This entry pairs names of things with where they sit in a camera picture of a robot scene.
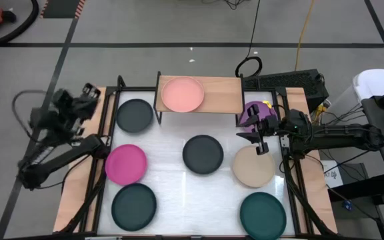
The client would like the wooden shelf with black legs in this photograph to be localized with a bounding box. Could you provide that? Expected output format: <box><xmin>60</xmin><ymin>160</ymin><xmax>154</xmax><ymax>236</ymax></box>
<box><xmin>153</xmin><ymin>70</ymin><xmax>246</xmax><ymax>126</ymax></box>

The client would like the beige plate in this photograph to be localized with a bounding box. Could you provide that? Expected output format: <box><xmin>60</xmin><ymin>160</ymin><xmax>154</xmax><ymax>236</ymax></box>
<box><xmin>232</xmin><ymin>145</ymin><xmax>276</xmax><ymax>188</ymax></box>

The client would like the dark teal plate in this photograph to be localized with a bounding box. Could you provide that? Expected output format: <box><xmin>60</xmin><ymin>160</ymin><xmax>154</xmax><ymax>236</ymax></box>
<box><xmin>111</xmin><ymin>183</ymin><xmax>157</xmax><ymax>232</ymax></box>

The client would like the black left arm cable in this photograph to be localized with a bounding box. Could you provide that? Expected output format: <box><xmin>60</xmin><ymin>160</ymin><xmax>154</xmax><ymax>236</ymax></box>
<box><xmin>33</xmin><ymin>153</ymin><xmax>92</xmax><ymax>197</ymax></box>

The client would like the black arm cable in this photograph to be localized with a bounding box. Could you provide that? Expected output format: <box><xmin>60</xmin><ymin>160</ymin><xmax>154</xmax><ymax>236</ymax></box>
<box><xmin>33</xmin><ymin>153</ymin><xmax>92</xmax><ymax>197</ymax></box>
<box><xmin>279</xmin><ymin>152</ymin><xmax>326</xmax><ymax>175</ymax></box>

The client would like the black hazard-striped floor mat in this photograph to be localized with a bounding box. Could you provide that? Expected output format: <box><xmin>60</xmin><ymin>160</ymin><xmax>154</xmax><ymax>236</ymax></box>
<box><xmin>40</xmin><ymin>0</ymin><xmax>87</xmax><ymax>19</ymax></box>

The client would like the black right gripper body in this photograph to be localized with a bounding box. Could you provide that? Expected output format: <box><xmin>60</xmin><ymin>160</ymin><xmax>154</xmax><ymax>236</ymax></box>
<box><xmin>257</xmin><ymin>115</ymin><xmax>280</xmax><ymax>135</ymax></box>

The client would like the dark grey plate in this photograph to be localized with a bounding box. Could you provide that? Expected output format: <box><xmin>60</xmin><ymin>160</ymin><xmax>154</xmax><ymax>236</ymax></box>
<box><xmin>115</xmin><ymin>98</ymin><xmax>155</xmax><ymax>134</ymax></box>
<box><xmin>182</xmin><ymin>134</ymin><xmax>225</xmax><ymax>175</ymax></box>

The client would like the salmon pink plate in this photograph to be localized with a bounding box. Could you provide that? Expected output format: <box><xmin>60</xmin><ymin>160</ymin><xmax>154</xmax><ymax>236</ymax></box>
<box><xmin>161</xmin><ymin>76</ymin><xmax>205</xmax><ymax>113</ymax></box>

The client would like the white table mat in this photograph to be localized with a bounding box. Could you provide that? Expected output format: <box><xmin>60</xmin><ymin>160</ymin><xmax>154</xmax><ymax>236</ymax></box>
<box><xmin>97</xmin><ymin>89</ymin><xmax>296</xmax><ymax>236</ymax></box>

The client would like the purple plate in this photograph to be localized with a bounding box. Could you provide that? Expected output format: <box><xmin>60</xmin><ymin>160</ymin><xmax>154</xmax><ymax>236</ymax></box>
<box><xmin>238</xmin><ymin>101</ymin><xmax>279</xmax><ymax>133</ymax></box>

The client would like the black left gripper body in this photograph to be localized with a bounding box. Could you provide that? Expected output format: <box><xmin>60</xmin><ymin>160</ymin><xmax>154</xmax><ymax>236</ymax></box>
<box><xmin>53</xmin><ymin>89</ymin><xmax>99</xmax><ymax>118</ymax></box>

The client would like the black desk base beam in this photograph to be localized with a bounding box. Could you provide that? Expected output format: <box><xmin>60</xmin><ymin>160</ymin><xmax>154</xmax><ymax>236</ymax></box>
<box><xmin>327</xmin><ymin>173</ymin><xmax>384</xmax><ymax>203</ymax></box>

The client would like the black metal table frame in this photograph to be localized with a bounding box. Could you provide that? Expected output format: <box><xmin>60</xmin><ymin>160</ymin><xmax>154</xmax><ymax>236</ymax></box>
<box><xmin>58</xmin><ymin>75</ymin><xmax>338</xmax><ymax>240</ymax></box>

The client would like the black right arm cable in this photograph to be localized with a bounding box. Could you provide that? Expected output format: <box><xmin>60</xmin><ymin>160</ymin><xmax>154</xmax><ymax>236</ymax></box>
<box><xmin>279</xmin><ymin>152</ymin><xmax>326</xmax><ymax>175</ymax></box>

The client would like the yellow floor cable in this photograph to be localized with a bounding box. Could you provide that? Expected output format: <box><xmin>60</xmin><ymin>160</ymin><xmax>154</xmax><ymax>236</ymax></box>
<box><xmin>293</xmin><ymin>0</ymin><xmax>315</xmax><ymax>72</ymax></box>

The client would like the black coiled floor cable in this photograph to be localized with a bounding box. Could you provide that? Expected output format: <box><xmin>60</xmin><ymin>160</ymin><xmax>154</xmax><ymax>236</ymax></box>
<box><xmin>235</xmin><ymin>0</ymin><xmax>263</xmax><ymax>79</ymax></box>

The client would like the magenta plate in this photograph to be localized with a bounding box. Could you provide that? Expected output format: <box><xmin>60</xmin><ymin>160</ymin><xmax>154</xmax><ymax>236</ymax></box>
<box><xmin>105</xmin><ymin>143</ymin><xmax>148</xmax><ymax>186</ymax></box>

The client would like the black computer case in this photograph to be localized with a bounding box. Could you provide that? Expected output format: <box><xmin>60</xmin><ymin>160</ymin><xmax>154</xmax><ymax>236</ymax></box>
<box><xmin>243</xmin><ymin>69</ymin><xmax>330</xmax><ymax>113</ymax></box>

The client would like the teal green plate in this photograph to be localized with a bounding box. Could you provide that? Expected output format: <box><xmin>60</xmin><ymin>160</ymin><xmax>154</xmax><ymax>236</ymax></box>
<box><xmin>239</xmin><ymin>191</ymin><xmax>287</xmax><ymax>240</ymax></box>

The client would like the red vacuum cleaner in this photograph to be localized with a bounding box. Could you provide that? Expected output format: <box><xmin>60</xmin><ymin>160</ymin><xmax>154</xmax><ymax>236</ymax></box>
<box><xmin>0</xmin><ymin>0</ymin><xmax>41</xmax><ymax>51</ymax></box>

